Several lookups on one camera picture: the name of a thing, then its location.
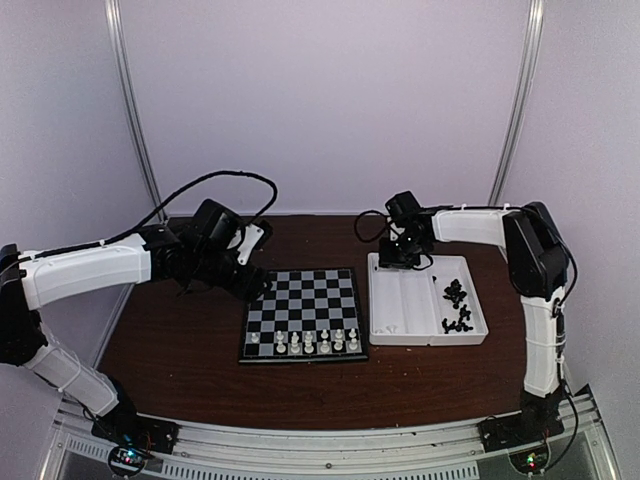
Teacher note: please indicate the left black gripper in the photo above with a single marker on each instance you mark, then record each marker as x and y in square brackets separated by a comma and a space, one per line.
[249, 285]

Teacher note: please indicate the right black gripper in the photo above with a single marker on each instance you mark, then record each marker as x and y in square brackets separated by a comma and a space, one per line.
[387, 258]

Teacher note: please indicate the black grey chess board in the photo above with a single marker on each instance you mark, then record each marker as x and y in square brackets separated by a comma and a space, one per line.
[300, 301]

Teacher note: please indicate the white queen chess piece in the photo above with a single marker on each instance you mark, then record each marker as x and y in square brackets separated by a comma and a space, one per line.
[309, 347]

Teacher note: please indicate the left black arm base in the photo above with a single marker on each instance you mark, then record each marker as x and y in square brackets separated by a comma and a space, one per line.
[125, 427]

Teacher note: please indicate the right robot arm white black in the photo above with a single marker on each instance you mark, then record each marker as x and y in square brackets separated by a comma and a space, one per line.
[537, 261]

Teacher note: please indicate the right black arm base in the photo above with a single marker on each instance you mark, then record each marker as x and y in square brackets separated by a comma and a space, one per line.
[537, 420]

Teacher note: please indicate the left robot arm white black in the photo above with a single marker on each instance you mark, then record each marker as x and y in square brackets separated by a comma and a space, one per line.
[34, 280]

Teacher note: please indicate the black chess pieces upper pile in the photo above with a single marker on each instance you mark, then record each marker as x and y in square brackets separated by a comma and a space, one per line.
[451, 292]

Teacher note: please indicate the black chess pieces pile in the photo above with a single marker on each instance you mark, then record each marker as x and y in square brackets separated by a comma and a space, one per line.
[462, 324]
[451, 292]

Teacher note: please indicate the black chess pieces lower pile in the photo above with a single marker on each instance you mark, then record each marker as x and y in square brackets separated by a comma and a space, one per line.
[462, 324]

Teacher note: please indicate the left controller board with LEDs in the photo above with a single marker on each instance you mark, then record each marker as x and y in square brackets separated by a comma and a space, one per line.
[126, 461]

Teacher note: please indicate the controller board with leds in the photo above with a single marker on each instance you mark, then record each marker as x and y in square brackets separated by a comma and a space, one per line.
[529, 461]
[126, 461]

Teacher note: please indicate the right controller board with LEDs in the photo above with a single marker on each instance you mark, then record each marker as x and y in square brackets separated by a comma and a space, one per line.
[529, 461]

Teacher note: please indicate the white divided plastic tray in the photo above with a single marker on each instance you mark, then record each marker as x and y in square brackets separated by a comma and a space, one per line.
[407, 298]

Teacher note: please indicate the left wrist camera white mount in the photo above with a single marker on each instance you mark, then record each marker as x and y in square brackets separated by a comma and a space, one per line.
[250, 237]

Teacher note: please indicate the aluminium front rail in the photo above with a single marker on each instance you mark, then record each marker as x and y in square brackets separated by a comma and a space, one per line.
[441, 451]

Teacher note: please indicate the right aluminium frame post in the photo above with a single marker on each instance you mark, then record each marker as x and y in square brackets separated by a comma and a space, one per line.
[528, 65]

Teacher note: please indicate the aluminium frame post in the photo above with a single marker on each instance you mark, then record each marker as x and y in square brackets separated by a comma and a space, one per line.
[528, 65]
[133, 119]

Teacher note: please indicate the left aluminium frame post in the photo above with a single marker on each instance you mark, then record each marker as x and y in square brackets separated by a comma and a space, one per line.
[133, 119]

